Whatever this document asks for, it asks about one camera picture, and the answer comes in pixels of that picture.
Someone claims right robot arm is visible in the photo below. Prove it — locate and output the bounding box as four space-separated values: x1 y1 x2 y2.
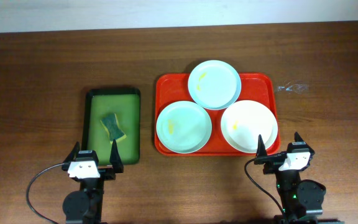
248 133 341 223

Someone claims yellow green sponge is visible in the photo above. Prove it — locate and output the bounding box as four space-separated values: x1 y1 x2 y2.
101 113 127 144

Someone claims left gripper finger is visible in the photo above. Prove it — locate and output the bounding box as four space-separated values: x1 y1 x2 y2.
109 139 124 173
63 142 80 163

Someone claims light blue plate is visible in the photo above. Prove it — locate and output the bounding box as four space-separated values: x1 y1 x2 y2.
188 60 242 110

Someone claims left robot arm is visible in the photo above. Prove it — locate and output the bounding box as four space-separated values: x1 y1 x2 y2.
62 141 124 224

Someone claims cream white plate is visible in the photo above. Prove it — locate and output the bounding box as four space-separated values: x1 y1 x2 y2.
221 100 278 153

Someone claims red plastic tray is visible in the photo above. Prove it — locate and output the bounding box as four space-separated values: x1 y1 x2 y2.
155 72 277 156

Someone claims black tray with green liquid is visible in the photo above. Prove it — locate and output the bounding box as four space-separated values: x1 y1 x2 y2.
81 87 140 166

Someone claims mint green plate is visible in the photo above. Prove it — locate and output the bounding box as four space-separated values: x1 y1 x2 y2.
156 101 213 154

